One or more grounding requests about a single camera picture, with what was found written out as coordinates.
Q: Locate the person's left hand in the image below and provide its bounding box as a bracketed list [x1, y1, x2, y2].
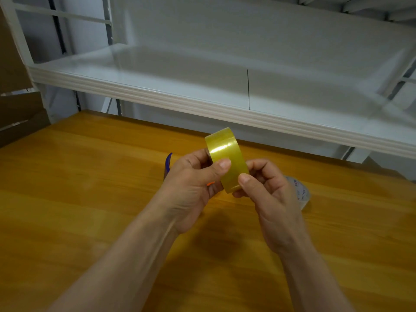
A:
[157, 148, 232, 235]

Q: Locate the person's right hand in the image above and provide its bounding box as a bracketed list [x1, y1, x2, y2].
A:
[232, 159, 309, 256]

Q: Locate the yellow clear tape roll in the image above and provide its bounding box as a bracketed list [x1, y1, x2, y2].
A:
[205, 127, 250, 194]

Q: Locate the person's right forearm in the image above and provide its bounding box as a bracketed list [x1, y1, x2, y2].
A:
[279, 236, 356, 312]

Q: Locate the person's left forearm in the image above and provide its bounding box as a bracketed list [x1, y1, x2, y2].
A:
[45, 208, 179, 312]

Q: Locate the blue orange tape dispenser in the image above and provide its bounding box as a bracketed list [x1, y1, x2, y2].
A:
[163, 153, 216, 187]

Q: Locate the clear tape roll printed core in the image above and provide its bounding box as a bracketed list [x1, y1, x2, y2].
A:
[284, 175, 311, 211]

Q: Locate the white metal shelf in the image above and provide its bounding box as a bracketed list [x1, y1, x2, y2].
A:
[0, 0, 416, 164]

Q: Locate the brown cardboard box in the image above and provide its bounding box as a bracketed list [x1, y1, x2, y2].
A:
[0, 10, 51, 148]

